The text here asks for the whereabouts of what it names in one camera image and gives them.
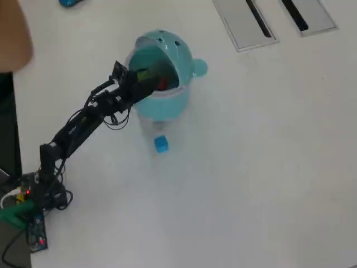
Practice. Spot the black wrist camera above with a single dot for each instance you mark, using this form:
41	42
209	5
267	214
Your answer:
120	72

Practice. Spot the small yellow plastic part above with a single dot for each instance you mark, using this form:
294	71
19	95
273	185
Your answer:
20	197

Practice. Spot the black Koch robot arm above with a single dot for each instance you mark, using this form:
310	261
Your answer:
75	128

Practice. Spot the person's bare forearm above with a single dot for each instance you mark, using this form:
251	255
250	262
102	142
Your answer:
14	33

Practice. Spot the blue toy object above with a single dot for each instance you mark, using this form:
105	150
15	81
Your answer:
68	2

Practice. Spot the blue circuit board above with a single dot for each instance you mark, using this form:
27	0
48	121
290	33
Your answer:
37	234

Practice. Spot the red lego block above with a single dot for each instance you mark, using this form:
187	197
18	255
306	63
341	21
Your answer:
163	84

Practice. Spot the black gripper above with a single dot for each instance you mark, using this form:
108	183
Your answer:
120	97

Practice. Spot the dark furniture panel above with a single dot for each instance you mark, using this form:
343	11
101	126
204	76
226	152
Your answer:
7	125

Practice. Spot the green lego block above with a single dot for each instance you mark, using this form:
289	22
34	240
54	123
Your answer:
142	75

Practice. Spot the green table clamp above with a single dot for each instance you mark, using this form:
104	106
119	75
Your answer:
11	213

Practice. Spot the teal whale-shaped bin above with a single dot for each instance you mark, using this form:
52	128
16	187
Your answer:
164	107

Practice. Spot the blue lego block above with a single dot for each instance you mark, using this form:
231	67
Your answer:
161	144

